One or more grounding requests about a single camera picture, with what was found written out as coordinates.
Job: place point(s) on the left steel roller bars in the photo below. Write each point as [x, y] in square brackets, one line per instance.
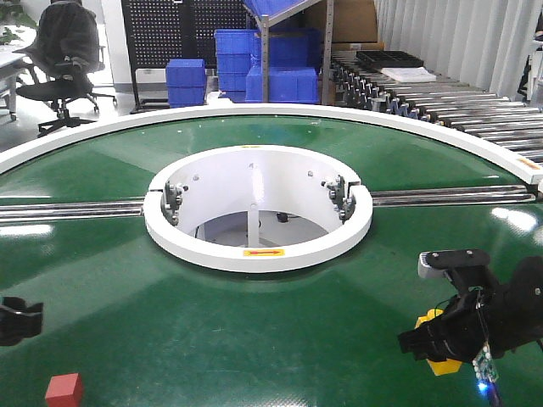
[37, 212]

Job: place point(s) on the green circuit board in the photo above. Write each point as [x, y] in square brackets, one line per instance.
[484, 366]

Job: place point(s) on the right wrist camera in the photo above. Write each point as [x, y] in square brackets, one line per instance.
[463, 268]

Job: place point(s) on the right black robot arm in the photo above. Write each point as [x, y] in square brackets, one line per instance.
[505, 316]

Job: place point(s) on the black perforated pegboard stand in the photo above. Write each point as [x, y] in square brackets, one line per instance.
[158, 31]

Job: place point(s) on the yellow studded toy brick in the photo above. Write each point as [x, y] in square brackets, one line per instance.
[440, 368]

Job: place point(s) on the small blue crate stack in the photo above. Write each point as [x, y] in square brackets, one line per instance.
[186, 82]

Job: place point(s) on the right steel roller bars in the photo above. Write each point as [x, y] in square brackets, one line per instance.
[504, 194]

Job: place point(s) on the metal rack frame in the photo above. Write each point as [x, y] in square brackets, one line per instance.
[266, 21]

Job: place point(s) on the black compartment tray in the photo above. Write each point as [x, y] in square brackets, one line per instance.
[388, 59]

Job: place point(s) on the white folding desk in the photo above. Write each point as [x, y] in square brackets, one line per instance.
[10, 65]

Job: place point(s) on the white foam tray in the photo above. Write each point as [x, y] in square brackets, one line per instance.
[414, 75]

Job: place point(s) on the steel roller bars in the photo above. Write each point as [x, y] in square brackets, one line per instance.
[504, 194]
[37, 212]

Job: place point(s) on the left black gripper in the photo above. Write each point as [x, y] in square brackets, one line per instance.
[19, 320]

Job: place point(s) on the white outer conveyor rim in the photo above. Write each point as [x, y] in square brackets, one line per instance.
[523, 168]

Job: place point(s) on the steel roller conveyor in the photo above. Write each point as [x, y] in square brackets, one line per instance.
[510, 124]

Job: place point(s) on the black office chair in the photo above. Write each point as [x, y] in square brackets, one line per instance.
[58, 92]

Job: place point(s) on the dark jacket on chair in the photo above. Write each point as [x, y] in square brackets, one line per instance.
[66, 32]

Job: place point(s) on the cardboard box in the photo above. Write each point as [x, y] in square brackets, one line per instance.
[355, 25]

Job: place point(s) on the large blue crates under rack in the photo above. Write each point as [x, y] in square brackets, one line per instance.
[294, 61]

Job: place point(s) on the tall blue crate stack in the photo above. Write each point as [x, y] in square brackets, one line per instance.
[233, 57]

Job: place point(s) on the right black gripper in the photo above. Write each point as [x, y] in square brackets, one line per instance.
[458, 333]

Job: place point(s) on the red cube block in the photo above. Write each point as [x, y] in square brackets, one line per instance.
[65, 391]

